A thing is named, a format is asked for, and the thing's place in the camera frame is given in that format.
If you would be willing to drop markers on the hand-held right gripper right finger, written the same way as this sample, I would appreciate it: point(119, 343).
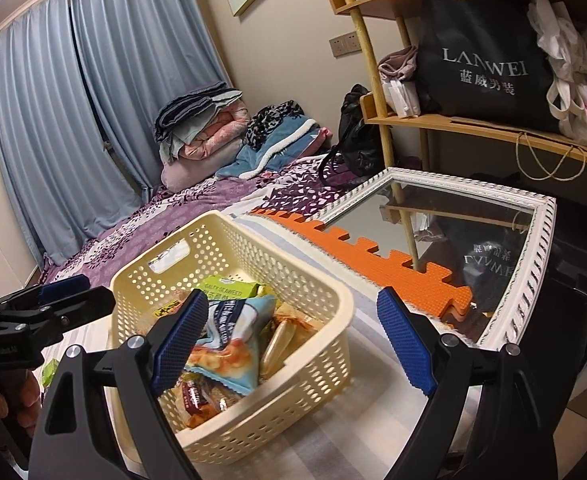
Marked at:
point(408, 342)

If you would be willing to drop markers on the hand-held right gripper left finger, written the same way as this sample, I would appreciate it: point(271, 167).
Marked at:
point(178, 340)

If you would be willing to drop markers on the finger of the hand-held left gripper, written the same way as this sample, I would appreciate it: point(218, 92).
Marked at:
point(63, 287)
point(78, 307)

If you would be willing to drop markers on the light blue snack bag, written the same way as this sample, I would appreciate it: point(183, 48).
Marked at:
point(238, 340)

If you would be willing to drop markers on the orange brown pastry packet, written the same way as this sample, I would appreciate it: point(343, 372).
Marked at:
point(203, 402)

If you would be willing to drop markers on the green seaweed packet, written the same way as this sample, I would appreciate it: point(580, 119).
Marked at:
point(233, 287)

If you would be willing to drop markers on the cream perforated plastic basket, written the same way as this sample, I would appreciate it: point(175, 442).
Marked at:
point(318, 360)

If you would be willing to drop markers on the pale yellow snack packet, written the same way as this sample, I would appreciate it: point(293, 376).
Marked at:
point(273, 350)

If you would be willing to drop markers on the person's left hand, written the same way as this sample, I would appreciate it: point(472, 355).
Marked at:
point(26, 400)

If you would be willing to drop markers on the green snack packet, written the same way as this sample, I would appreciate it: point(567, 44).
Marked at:
point(49, 374)

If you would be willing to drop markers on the orange foam puzzle mat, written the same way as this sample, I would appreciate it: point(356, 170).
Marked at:
point(373, 260)

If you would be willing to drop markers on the white framed mirror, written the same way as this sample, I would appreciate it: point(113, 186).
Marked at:
point(423, 230)

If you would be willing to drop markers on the blue white striped sheet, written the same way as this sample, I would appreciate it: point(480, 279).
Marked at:
point(323, 420)

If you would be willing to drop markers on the purple floral bedsheet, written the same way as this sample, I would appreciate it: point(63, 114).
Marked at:
point(173, 215)

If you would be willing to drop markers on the blue grey curtain panel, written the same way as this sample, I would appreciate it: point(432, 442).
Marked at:
point(158, 50)
point(48, 135)

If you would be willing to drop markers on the lilac folded quilt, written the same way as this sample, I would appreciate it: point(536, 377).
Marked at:
point(198, 172)

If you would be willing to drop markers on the light green folded blanket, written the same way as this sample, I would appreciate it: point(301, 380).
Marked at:
point(173, 142)

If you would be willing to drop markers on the black leather bag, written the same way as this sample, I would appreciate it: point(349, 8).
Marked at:
point(361, 145)

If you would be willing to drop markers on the pink folded quilt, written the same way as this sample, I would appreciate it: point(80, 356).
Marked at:
point(213, 135)

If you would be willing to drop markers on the blue fleece blanket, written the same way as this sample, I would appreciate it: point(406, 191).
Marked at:
point(273, 155)

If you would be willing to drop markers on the dark grey folded blanket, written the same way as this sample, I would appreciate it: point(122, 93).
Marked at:
point(193, 105)

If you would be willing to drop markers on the wooden shelf rack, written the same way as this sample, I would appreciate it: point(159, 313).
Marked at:
point(473, 125)

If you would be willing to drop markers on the leopard print cloth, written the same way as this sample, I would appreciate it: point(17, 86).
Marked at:
point(271, 122)

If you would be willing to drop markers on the pink folded clothes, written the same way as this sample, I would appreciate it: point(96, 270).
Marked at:
point(398, 62)

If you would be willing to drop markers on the black printed tote bag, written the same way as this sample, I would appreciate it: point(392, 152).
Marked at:
point(483, 50)

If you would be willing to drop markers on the white plastic bags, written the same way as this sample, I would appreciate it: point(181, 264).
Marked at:
point(573, 60)

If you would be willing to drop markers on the beige wall socket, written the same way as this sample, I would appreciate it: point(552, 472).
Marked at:
point(345, 43)

